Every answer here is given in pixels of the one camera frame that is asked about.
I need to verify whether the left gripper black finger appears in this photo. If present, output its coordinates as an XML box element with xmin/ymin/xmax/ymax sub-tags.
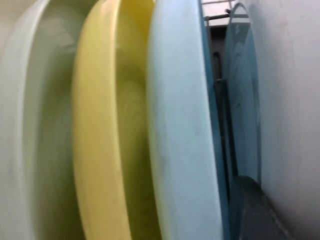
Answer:
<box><xmin>235</xmin><ymin>175</ymin><xmax>292</xmax><ymax>240</ymax></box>

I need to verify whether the white plate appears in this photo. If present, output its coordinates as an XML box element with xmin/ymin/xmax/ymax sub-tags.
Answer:
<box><xmin>224</xmin><ymin>0</ymin><xmax>320</xmax><ymax>240</ymax></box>

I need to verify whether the light blue plate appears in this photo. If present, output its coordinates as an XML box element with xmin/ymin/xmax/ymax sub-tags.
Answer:
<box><xmin>146</xmin><ymin>0</ymin><xmax>230</xmax><ymax>240</ymax></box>

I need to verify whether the yellow plate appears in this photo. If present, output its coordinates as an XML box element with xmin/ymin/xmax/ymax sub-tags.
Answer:
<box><xmin>71</xmin><ymin>0</ymin><xmax>163</xmax><ymax>240</ymax></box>

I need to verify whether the pale green plate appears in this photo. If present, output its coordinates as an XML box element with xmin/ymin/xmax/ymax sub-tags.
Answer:
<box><xmin>0</xmin><ymin>0</ymin><xmax>101</xmax><ymax>240</ymax></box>

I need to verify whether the black wire dish rack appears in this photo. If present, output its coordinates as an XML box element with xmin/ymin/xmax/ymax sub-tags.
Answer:
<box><xmin>202</xmin><ymin>0</ymin><xmax>241</xmax><ymax>191</ymax></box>

